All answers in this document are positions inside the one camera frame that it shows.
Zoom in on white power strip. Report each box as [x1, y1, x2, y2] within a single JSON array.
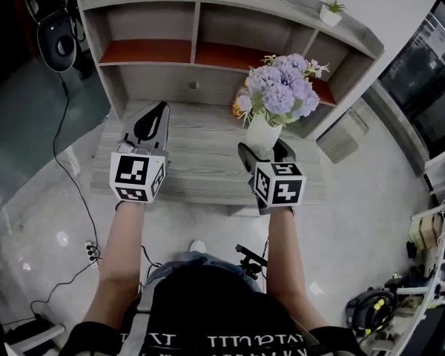
[[85, 240, 101, 270]]

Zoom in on grey shoulder strap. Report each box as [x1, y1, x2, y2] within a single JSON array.
[[118, 286, 156, 356]]

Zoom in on person's right forearm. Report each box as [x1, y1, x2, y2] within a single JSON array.
[[266, 205, 329, 333]]

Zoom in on grey storage box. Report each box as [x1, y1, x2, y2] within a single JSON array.
[[316, 108, 370, 164]]

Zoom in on black mounted bracket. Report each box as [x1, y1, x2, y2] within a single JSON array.
[[235, 243, 268, 281]]

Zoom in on dark glass door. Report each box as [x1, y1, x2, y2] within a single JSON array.
[[378, 0, 445, 159]]

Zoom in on black white round machine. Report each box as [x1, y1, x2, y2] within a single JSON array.
[[24, 0, 86, 73]]

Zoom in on grey wooden desk with shelves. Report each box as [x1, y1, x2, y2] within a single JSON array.
[[76, 0, 386, 207]]

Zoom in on person's black shirt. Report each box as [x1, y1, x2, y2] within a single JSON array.
[[68, 265, 364, 356]]

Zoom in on black and yellow helmet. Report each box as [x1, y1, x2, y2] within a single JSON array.
[[346, 287, 398, 337]]

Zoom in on person's blue jeans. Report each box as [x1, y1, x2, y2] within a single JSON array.
[[144, 252, 264, 296]]

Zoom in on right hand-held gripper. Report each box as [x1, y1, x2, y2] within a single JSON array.
[[237, 138, 308, 217]]

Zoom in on small plant in white pot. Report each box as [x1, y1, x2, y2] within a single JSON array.
[[319, 0, 346, 27]]

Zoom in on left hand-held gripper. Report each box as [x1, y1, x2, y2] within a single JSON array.
[[109, 101, 171, 203]]

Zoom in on orange drink bottle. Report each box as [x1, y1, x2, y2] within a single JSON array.
[[232, 87, 251, 118]]

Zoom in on person's left forearm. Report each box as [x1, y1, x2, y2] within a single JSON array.
[[83, 200, 145, 332]]

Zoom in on purple artificial flowers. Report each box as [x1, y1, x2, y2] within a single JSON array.
[[238, 53, 331, 128]]

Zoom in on white faceted vase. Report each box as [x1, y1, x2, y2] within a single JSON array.
[[245, 112, 283, 161]]

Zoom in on black floor cable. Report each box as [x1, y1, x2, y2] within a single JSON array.
[[29, 82, 101, 326]]

